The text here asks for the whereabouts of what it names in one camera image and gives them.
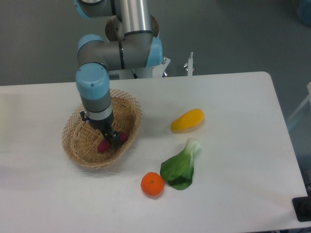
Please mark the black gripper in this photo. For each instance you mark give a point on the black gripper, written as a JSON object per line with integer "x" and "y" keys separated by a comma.
{"x": 102, "y": 121}

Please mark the purple sweet potato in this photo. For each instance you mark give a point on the purple sweet potato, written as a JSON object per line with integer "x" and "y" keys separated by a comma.
{"x": 104, "y": 145}

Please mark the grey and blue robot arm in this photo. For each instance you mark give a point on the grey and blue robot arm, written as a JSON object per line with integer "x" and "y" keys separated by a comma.
{"x": 138, "y": 48}

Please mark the woven wicker basket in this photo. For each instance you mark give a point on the woven wicker basket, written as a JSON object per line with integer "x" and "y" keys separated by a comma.
{"x": 80, "y": 141}

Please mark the orange mandarin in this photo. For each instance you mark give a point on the orange mandarin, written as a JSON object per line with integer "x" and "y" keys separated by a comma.
{"x": 152, "y": 184}

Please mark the green bok choy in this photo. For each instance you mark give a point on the green bok choy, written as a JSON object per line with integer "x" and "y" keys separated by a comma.
{"x": 178, "y": 171}

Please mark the yellow mango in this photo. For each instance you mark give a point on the yellow mango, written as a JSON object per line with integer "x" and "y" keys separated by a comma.
{"x": 188, "y": 122}

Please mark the white metal table clamp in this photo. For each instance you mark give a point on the white metal table clamp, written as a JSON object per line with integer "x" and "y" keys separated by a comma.
{"x": 189, "y": 65}

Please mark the black device at table corner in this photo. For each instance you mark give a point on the black device at table corner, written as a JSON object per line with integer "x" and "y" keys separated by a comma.
{"x": 302, "y": 208}

